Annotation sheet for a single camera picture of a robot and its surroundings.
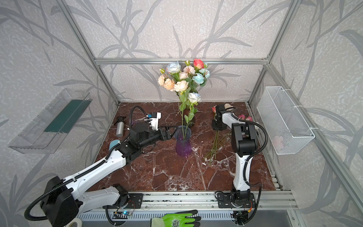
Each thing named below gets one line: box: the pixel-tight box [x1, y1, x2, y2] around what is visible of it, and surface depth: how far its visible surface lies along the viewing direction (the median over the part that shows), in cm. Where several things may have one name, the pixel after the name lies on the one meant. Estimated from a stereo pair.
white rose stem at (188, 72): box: [179, 65, 198, 82], surface depth 84 cm
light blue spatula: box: [109, 139, 121, 150], surface depth 98 cm
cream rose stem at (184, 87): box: [173, 80, 191, 140], surface depth 73 cm
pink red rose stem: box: [192, 58, 205, 74], surface depth 88 cm
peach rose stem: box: [157, 75, 175, 92], surface depth 82 cm
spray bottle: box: [113, 115, 127, 138], surface depth 103 cm
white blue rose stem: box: [166, 61, 182, 82], surface depth 75 cm
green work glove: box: [150, 209, 202, 227], surface depth 69 cm
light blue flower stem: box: [192, 68, 211, 86], surface depth 86 cm
